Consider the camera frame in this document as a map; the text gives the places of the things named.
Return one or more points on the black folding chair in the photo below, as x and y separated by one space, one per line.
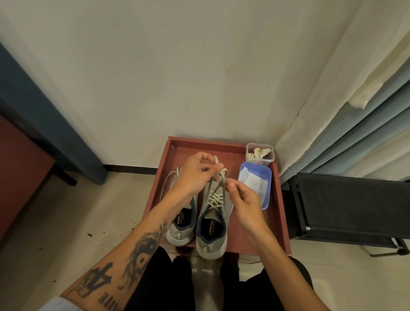
352 208

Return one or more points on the light grey sleeve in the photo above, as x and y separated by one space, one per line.
59 304

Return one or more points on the person's left hand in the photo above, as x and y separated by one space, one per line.
189 179

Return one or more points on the beige shoelace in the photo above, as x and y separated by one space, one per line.
216 198
164 185

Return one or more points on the white crumpled material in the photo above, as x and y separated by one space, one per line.
260 152

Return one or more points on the clear plastic container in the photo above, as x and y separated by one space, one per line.
270 160

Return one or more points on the black skirting strip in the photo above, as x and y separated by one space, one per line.
131 169

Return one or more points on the person's left trouser leg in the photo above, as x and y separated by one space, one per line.
166 282

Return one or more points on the reddish-brown desk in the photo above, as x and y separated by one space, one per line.
22 169

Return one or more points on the person's left forearm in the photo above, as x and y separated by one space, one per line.
134 253

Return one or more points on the white wipe cloth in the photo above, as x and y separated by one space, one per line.
254 179

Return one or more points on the person's right forearm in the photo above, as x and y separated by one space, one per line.
282 269

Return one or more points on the blue plastic lid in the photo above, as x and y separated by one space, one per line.
265 195

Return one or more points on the blue-grey curtain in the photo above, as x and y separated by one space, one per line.
368 128

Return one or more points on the person's trouser leg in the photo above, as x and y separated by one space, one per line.
243 288
166 282

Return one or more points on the person's right trouser leg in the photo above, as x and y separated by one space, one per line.
243 288

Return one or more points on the person's right thumb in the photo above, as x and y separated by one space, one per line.
231 196

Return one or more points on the person's left thumb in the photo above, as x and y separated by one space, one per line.
213 175

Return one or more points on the white curtain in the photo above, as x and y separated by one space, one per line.
330 80

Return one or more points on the person's right hand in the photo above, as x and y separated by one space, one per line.
248 208

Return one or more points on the loose beige shoelace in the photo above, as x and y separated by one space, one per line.
164 185

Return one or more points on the grey sneaker without laces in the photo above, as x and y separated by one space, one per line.
182 229

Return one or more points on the dark blue cabinet panel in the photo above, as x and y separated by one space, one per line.
48 121

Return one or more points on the grey sneaker with laces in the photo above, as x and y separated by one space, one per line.
211 230

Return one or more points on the red-brown tray table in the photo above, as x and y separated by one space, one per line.
182 153

